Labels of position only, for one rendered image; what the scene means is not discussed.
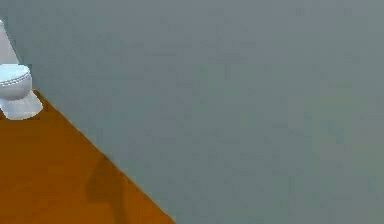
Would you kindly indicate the white toilet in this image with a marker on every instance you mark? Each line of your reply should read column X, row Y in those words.
column 15, row 85

